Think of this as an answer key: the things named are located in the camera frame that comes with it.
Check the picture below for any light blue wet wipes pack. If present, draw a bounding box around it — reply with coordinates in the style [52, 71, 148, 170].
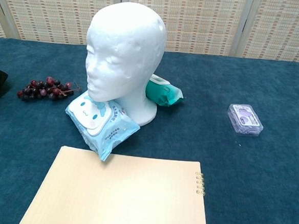
[61, 89, 143, 165]

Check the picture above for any white foam mannequin head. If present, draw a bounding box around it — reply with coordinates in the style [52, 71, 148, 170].
[81, 4, 168, 127]

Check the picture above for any bamboo folding screen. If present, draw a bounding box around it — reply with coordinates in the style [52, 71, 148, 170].
[0, 0, 299, 63]

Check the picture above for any teal wet wipes pack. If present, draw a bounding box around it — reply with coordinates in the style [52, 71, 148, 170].
[143, 73, 186, 109]

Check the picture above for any clear purple plastic box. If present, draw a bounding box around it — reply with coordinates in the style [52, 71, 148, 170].
[226, 103, 266, 139]

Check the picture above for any dark red grape bunch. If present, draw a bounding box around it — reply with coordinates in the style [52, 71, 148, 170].
[16, 74, 83, 105]

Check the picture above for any blue table cloth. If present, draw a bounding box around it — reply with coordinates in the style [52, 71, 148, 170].
[0, 36, 299, 224]

